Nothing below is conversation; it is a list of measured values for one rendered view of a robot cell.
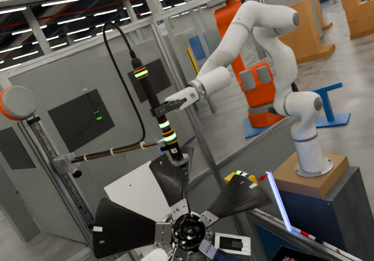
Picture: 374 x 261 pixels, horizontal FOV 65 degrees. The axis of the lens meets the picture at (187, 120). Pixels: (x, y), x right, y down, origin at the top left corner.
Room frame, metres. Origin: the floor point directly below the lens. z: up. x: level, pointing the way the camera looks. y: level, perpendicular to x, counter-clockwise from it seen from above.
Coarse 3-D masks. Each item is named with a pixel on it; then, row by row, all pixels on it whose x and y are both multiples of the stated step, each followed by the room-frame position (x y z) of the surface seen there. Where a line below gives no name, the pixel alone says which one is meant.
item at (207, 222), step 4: (204, 212) 1.07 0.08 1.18; (208, 212) 1.06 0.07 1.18; (200, 216) 1.05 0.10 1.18; (204, 216) 1.04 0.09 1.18; (208, 216) 1.03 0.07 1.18; (212, 216) 1.02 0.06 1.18; (216, 216) 1.00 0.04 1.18; (204, 220) 1.01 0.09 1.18; (208, 220) 1.00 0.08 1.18; (212, 220) 0.99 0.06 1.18; (204, 224) 0.99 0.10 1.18; (208, 224) 0.98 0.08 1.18
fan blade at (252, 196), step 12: (240, 180) 1.15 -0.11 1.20; (228, 192) 1.12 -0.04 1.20; (240, 192) 1.09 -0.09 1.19; (252, 192) 1.07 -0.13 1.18; (264, 192) 1.06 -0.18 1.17; (216, 204) 1.07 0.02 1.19; (228, 204) 1.04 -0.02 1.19; (240, 204) 1.02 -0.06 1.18; (252, 204) 1.01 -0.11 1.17; (264, 204) 1.00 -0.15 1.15
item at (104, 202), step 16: (112, 208) 1.00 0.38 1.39; (96, 224) 0.99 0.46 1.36; (112, 224) 0.99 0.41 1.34; (128, 224) 0.98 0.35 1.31; (144, 224) 0.98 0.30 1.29; (96, 240) 0.98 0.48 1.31; (112, 240) 0.98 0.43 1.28; (128, 240) 0.98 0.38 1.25; (144, 240) 0.98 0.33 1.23; (96, 256) 0.97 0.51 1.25
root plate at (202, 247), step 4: (204, 240) 0.98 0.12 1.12; (200, 244) 0.95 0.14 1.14; (204, 244) 0.96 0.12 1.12; (208, 244) 0.97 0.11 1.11; (200, 248) 0.92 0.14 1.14; (204, 248) 0.93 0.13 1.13; (212, 248) 0.96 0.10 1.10; (204, 252) 0.91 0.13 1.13; (208, 252) 0.92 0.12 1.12; (212, 252) 0.93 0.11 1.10; (208, 256) 0.90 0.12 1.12; (212, 256) 0.91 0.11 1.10
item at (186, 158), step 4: (164, 140) 1.03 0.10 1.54; (160, 144) 1.03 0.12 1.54; (164, 144) 1.02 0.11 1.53; (160, 148) 1.03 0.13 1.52; (164, 148) 1.02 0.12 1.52; (168, 148) 1.02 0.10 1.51; (168, 152) 1.02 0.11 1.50; (168, 156) 1.03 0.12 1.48; (172, 156) 1.02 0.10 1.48; (184, 156) 1.02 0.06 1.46; (188, 156) 1.01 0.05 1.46; (172, 160) 1.02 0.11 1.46; (180, 160) 1.00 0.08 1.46; (184, 160) 0.99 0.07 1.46; (172, 164) 1.01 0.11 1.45; (176, 164) 0.99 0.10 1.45; (180, 164) 0.99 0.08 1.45
